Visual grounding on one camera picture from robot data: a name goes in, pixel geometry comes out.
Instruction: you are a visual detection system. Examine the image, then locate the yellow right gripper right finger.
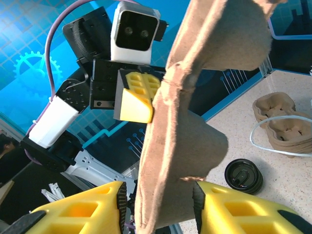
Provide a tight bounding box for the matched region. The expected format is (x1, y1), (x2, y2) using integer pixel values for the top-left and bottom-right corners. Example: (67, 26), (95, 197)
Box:
(192, 180), (312, 234)

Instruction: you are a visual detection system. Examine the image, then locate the person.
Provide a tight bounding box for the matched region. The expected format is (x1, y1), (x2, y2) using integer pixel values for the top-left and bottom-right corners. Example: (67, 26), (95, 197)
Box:
(0, 133), (35, 188)

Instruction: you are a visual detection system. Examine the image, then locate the black cup lid stack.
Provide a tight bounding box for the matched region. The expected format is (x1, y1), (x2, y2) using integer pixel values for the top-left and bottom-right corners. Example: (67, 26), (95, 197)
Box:
(224, 158), (264, 195)

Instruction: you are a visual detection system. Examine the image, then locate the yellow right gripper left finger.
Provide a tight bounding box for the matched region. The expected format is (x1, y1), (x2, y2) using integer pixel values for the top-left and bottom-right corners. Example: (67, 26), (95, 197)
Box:
(0, 180), (128, 234)

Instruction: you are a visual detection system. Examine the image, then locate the aluminium left corner post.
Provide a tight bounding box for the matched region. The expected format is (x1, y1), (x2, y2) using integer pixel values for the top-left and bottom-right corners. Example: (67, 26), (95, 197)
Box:
(258, 55), (273, 77)

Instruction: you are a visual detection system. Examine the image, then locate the green printed paper bag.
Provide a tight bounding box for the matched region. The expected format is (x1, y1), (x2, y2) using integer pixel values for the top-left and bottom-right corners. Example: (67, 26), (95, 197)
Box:
(250, 115), (312, 155)

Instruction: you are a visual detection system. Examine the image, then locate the brown pulp cup carrier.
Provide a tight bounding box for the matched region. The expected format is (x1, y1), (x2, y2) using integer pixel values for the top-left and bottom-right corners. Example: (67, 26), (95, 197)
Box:
(134, 0), (288, 234)

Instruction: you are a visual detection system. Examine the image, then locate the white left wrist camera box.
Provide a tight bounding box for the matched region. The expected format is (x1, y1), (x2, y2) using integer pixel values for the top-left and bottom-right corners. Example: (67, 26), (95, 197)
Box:
(110, 1), (169, 65)

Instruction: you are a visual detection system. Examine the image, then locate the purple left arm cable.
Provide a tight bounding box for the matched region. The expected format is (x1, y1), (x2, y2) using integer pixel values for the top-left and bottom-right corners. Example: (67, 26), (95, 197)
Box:
(24, 0), (139, 166)

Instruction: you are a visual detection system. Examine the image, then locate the brown pulp carrier stack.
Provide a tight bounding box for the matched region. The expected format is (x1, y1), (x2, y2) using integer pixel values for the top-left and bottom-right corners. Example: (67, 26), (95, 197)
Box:
(252, 92), (312, 159)

